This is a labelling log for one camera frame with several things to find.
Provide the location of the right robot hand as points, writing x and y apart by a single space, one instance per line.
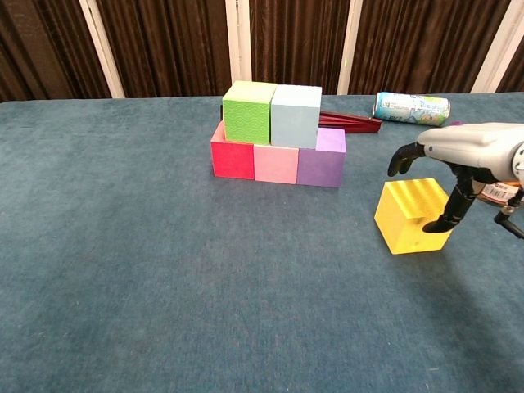
471 145

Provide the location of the yellow cube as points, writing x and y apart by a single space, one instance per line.
403 213

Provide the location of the purple cube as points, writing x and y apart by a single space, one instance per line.
321 165

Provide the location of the light blue cube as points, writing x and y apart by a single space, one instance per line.
294 123

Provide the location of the green cube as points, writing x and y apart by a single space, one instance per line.
247 118

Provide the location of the red cube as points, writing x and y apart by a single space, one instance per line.
233 161

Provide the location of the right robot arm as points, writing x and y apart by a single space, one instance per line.
520 163

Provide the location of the clear tub of rubber bands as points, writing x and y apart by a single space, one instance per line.
497 190

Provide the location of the printed drink can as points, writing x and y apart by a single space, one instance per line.
409 108

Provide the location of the red folding paper fan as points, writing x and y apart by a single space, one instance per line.
356 123

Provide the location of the pink cube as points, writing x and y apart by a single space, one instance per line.
276 163

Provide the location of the teal felt table cover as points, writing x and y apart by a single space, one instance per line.
204 307

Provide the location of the dark brown curtain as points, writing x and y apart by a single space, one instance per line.
172 49

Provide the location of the white partition frame post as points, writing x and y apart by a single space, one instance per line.
102 53
239 49
497 49
348 53

